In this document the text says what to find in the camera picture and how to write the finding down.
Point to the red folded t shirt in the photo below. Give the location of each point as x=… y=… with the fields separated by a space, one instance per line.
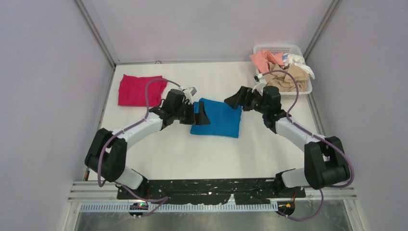
x=132 y=91

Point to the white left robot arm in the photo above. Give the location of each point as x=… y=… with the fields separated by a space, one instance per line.
x=108 y=150

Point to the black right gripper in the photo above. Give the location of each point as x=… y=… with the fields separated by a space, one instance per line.
x=242 y=98

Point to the white slotted cable duct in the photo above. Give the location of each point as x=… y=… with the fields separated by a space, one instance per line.
x=230 y=206

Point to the blue t shirt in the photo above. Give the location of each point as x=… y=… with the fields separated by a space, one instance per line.
x=224 y=120

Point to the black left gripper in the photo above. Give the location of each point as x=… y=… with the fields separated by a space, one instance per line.
x=200 y=118

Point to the salmon pink t shirt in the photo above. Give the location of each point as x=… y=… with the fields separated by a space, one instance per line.
x=263 y=58

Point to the aluminium frame post left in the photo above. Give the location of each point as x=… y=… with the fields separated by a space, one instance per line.
x=94 y=31

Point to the beige t shirt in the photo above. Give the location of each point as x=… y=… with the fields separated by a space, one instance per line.
x=283 y=81

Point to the white plastic laundry basket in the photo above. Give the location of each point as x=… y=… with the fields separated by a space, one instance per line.
x=284 y=48

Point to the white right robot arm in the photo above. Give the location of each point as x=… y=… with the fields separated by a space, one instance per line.
x=325 y=164

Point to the white t shirt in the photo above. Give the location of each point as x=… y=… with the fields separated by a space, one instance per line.
x=297 y=60

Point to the aluminium frame rail right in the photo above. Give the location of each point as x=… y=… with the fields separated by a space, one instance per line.
x=324 y=23

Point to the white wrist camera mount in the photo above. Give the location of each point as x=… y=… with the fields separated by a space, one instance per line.
x=189 y=92
x=260 y=83

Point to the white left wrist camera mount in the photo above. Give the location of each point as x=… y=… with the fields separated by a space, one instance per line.
x=189 y=92

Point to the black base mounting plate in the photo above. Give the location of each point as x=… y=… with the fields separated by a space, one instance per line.
x=249 y=191

